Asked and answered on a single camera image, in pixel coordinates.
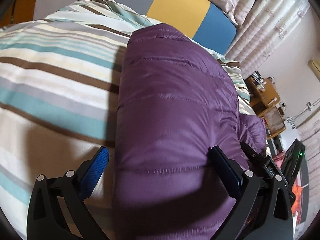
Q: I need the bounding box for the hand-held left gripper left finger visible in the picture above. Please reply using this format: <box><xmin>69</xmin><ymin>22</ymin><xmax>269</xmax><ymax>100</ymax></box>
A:
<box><xmin>26</xmin><ymin>146</ymin><xmax>110</xmax><ymax>240</ymax></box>

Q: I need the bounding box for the wall air conditioner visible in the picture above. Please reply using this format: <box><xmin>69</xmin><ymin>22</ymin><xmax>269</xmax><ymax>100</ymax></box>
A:
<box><xmin>309</xmin><ymin>59</ymin><xmax>320</xmax><ymax>78</ymax></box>

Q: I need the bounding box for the striped bed cover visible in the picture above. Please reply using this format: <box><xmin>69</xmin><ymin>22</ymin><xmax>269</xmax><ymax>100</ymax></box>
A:
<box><xmin>0</xmin><ymin>0</ymin><xmax>272</xmax><ymax>240</ymax></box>

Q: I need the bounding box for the wall cable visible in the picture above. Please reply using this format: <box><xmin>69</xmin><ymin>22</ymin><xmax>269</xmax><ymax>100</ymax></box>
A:
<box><xmin>286</xmin><ymin>101</ymin><xmax>314</xmax><ymax>129</ymax></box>

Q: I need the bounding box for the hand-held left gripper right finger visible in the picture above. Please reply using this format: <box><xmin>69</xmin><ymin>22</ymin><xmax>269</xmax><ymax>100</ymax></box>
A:
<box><xmin>208</xmin><ymin>146</ymin><xmax>293</xmax><ymax>240</ymax></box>

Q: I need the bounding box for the red cloth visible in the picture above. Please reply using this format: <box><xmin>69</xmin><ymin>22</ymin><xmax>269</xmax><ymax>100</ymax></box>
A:
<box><xmin>291</xmin><ymin>184</ymin><xmax>310</xmax><ymax>227</ymax></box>

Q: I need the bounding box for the grey yellow blue headboard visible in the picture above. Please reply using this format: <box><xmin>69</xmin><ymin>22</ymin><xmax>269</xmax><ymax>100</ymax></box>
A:
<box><xmin>96</xmin><ymin>0</ymin><xmax>237</xmax><ymax>55</ymax></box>

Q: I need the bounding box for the wooden shelf unit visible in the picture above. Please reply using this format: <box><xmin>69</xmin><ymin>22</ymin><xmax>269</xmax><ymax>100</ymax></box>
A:
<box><xmin>244</xmin><ymin>76</ymin><xmax>287</xmax><ymax>140</ymax></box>

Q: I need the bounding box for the wooden wardrobe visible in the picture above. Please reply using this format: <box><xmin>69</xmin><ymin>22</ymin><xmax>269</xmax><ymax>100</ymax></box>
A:
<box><xmin>0</xmin><ymin>0</ymin><xmax>42</xmax><ymax>29</ymax></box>

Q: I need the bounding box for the purple down jacket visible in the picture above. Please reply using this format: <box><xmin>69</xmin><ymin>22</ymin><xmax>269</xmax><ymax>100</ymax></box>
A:
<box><xmin>114</xmin><ymin>22</ymin><xmax>267</xmax><ymax>240</ymax></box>

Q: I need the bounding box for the patterned white curtain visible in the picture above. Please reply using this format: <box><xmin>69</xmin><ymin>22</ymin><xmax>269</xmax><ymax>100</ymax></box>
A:
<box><xmin>175</xmin><ymin>0</ymin><xmax>315</xmax><ymax>64</ymax></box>

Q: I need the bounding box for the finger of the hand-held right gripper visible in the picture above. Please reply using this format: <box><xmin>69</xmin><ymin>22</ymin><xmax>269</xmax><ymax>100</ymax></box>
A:
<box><xmin>239</xmin><ymin>142</ymin><xmax>278</xmax><ymax>180</ymax></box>

